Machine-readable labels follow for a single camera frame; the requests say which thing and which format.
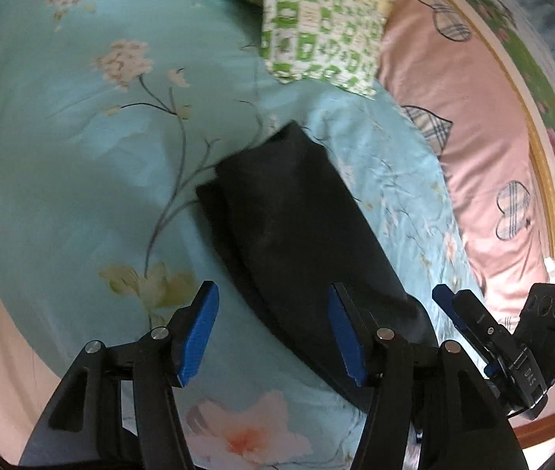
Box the green checkered pillow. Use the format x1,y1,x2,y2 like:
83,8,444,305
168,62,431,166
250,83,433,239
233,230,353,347
261,0,386,99

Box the pink quilt with plaid hearts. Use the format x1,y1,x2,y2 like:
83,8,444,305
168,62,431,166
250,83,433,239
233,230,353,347
379,0,548,329

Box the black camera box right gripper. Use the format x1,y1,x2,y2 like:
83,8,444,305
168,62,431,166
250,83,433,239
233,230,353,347
513,283,555,387

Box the teal floral bed sheet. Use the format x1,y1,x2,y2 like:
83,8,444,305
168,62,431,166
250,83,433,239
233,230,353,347
0,0,476,469

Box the black pants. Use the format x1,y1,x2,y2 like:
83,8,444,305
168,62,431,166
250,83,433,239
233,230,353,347
196,121,437,412

